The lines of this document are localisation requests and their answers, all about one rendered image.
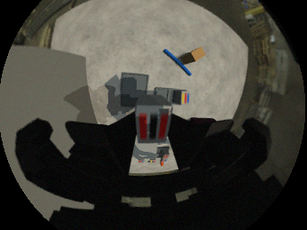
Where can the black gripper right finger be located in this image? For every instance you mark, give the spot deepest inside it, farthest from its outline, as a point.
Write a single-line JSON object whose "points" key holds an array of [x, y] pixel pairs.
{"points": [[187, 138]]}

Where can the brown rectangular block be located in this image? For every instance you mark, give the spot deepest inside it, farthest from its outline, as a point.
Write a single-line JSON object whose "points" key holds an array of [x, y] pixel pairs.
{"points": [[193, 56]]}

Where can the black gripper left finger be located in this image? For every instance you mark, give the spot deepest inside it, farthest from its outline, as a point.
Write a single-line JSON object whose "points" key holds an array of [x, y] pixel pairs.
{"points": [[118, 138]]}

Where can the grey flat panel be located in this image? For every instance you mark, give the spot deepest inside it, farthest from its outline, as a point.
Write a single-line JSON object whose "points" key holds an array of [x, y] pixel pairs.
{"points": [[39, 83]]}

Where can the blue rod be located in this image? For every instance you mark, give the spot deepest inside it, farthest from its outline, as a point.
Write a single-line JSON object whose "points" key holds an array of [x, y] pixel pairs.
{"points": [[177, 61]]}

